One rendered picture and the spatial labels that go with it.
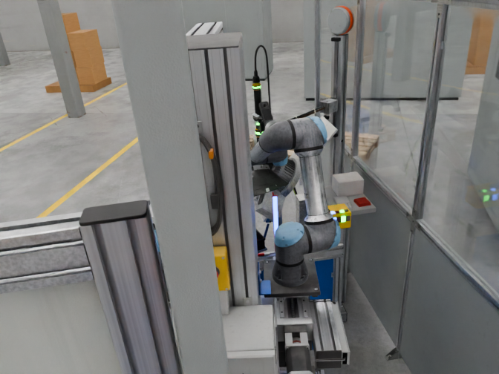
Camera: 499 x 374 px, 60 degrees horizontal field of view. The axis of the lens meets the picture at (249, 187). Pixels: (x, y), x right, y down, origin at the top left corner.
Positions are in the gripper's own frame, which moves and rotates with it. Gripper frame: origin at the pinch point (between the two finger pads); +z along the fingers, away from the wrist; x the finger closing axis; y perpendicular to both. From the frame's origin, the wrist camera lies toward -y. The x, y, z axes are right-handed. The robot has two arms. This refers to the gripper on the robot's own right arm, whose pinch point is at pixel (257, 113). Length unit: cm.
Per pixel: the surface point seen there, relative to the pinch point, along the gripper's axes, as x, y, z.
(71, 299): -80, -40, -169
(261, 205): -5, 49, -13
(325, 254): 18, 68, -44
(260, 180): -6.1, 32.0, -15.5
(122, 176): -77, 152, 298
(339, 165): 65, 54, 24
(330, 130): 41.8, 16.3, -3.3
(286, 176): 13.7, 38.8, -4.1
